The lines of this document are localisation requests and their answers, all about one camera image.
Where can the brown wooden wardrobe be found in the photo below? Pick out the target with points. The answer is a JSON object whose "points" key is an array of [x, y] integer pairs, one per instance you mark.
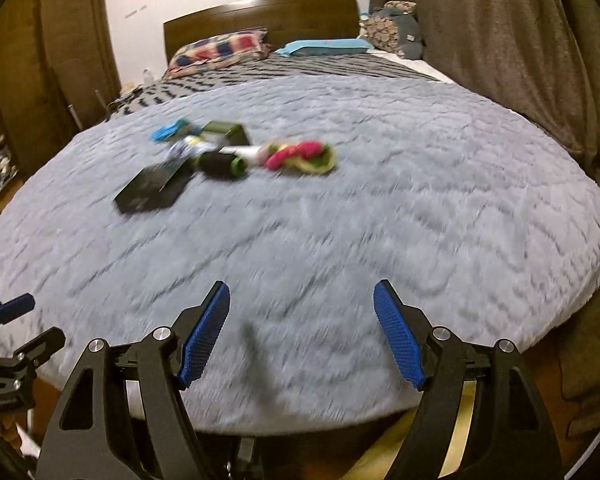
{"points": [[55, 60]]}

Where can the yellow-green cloth item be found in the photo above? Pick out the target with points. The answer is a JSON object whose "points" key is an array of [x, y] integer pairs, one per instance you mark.
{"points": [[322, 164]]}

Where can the red and blue plaid pillow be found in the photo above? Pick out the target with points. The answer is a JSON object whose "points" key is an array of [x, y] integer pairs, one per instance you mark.
{"points": [[215, 52]]}

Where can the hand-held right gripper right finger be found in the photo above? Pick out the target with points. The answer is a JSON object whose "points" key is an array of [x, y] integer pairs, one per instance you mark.
{"points": [[399, 340]]}

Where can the white tube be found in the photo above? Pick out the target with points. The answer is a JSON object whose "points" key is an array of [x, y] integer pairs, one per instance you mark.
{"points": [[245, 151]]}

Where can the brown patterned cushion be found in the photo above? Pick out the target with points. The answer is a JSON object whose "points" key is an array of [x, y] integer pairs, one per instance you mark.
{"points": [[380, 32]]}

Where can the dark green box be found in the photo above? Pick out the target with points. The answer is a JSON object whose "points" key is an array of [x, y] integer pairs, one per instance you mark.
{"points": [[225, 132]]}

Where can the grey plush toy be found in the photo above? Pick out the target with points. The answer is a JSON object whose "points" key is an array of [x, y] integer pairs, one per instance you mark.
{"points": [[409, 30]]}

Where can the grey fluffy blanket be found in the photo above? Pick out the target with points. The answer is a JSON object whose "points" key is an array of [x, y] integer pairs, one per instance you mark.
{"points": [[355, 200]]}

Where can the white and blue packet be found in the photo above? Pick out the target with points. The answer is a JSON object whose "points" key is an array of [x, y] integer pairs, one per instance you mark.
{"points": [[185, 149]]}

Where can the black and grey striped blanket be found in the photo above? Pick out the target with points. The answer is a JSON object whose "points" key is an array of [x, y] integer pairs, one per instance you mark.
{"points": [[300, 70]]}

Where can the black box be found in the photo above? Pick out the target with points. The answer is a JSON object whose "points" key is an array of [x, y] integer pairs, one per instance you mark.
{"points": [[150, 187]]}

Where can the blue wrapper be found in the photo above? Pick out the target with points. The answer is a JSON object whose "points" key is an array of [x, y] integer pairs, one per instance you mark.
{"points": [[167, 131]]}

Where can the brown curtain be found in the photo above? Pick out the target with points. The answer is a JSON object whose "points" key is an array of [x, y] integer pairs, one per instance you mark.
{"points": [[505, 50]]}

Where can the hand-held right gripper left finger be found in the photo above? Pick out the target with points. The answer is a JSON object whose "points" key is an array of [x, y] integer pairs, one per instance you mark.
{"points": [[200, 345]]}

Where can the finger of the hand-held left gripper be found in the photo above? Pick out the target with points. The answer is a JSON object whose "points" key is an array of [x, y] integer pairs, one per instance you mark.
{"points": [[15, 305], [42, 342]]}

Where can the brown wooden headboard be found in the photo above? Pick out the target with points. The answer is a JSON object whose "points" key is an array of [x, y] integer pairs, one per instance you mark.
{"points": [[260, 17]]}

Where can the black bottle with green cap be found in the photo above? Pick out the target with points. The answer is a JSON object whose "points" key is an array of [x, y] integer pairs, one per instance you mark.
{"points": [[217, 165]]}

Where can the white bed sheet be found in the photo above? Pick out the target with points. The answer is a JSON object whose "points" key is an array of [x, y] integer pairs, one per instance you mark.
{"points": [[420, 66]]}

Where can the pink cloth item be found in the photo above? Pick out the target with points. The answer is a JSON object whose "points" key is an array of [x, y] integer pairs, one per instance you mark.
{"points": [[285, 157]]}

